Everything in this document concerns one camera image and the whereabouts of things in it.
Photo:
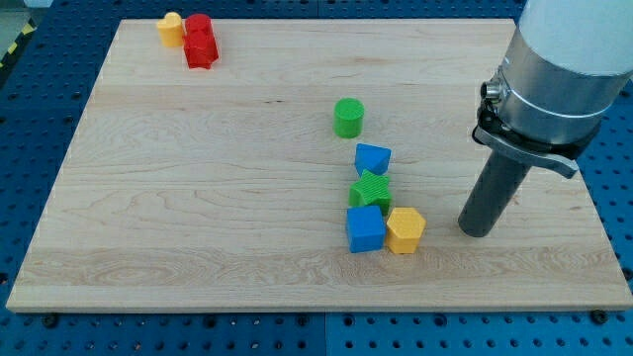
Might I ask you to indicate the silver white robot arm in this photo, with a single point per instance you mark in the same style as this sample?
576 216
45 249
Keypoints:
565 65

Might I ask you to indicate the green star block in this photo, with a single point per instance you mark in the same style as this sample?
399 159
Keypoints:
371 190

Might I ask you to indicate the yellow hexagon block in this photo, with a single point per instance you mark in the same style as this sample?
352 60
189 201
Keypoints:
405 227

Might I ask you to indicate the red star block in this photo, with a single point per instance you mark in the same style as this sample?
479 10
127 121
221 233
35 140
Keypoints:
200 50

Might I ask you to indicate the light wooden board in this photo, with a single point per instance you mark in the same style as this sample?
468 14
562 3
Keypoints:
226 190

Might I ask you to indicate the blue triangle block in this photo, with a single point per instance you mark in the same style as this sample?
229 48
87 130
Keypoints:
373 158

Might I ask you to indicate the green cylinder block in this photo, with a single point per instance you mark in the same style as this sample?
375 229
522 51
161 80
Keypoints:
348 115

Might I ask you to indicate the blue cube block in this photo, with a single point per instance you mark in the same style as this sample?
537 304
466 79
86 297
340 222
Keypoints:
365 229

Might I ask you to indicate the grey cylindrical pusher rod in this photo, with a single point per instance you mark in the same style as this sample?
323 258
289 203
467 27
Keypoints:
497 184

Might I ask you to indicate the red cylinder block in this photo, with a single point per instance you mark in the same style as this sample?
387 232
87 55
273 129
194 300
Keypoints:
199 23

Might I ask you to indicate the yellow heart block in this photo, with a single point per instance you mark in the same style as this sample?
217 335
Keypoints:
170 30

